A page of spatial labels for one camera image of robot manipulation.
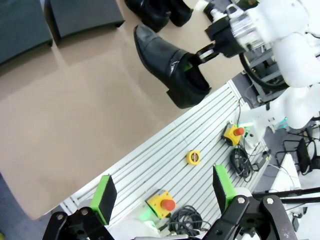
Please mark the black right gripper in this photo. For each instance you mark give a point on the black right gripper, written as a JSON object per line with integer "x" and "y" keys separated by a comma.
{"x": 225, "y": 37}

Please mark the black metal shoe stand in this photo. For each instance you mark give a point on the black metal shoe stand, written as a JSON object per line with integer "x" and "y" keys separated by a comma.
{"x": 85, "y": 17}
{"x": 22, "y": 25}

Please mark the black leather dress shoe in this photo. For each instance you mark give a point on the black leather dress shoe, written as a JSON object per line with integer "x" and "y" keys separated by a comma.
{"x": 155, "y": 52}
{"x": 180, "y": 12}
{"x": 147, "y": 12}

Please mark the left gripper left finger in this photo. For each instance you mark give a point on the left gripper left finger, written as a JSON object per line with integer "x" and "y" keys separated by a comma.
{"x": 100, "y": 200}

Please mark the yellow tape measure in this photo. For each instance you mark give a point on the yellow tape measure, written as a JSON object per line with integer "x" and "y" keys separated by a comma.
{"x": 193, "y": 157}

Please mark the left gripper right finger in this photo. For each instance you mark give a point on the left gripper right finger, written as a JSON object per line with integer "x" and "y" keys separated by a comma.
{"x": 225, "y": 190}

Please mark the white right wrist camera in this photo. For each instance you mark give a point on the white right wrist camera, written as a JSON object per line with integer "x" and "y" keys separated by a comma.
{"x": 235, "y": 11}

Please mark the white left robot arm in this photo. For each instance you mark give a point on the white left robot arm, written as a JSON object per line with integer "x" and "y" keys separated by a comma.
{"x": 147, "y": 230}

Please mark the yellow emergency stop button box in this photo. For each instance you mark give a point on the yellow emergency stop button box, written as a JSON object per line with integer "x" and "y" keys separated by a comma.
{"x": 156, "y": 200}
{"x": 230, "y": 135}

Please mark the black office chair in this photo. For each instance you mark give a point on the black office chair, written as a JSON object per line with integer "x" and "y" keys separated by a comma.
{"x": 305, "y": 155}

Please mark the grey metal frame cart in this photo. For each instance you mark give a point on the grey metal frame cart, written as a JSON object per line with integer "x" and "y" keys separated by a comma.
{"x": 265, "y": 65}

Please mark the black power adapter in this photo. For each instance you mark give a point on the black power adapter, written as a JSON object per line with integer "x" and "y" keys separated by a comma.
{"x": 260, "y": 160}

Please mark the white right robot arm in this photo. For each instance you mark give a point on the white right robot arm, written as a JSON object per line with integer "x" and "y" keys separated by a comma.
{"x": 287, "y": 30}

